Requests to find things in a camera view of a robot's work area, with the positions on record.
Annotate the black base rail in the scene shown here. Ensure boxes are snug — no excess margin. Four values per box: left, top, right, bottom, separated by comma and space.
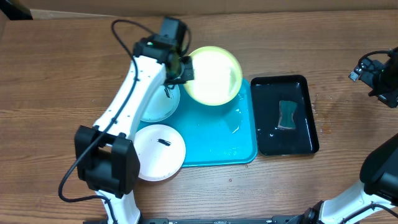
83, 215, 360, 224

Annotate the teal plastic tray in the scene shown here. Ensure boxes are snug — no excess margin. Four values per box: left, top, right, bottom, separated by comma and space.
136, 77, 259, 168

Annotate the black rectangular water tray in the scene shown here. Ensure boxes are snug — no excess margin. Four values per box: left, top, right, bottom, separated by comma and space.
251, 75, 320, 156

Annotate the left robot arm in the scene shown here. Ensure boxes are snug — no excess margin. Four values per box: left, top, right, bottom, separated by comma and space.
71, 34, 193, 223

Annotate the white pink-rimmed plate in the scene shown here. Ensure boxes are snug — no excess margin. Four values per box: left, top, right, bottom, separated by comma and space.
134, 124, 186, 182

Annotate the yellow-green plate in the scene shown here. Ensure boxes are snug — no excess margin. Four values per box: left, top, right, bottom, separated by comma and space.
183, 46, 243, 106

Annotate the green scrubbing sponge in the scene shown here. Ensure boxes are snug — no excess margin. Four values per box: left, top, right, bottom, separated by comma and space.
277, 100, 297, 130

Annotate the black corner object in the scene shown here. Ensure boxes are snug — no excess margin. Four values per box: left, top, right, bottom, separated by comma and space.
0, 0, 33, 21

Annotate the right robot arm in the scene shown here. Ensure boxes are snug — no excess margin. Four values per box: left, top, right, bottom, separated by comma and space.
283, 48, 397, 224

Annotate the light blue plate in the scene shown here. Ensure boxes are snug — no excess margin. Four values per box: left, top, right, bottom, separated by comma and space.
141, 85, 180, 123

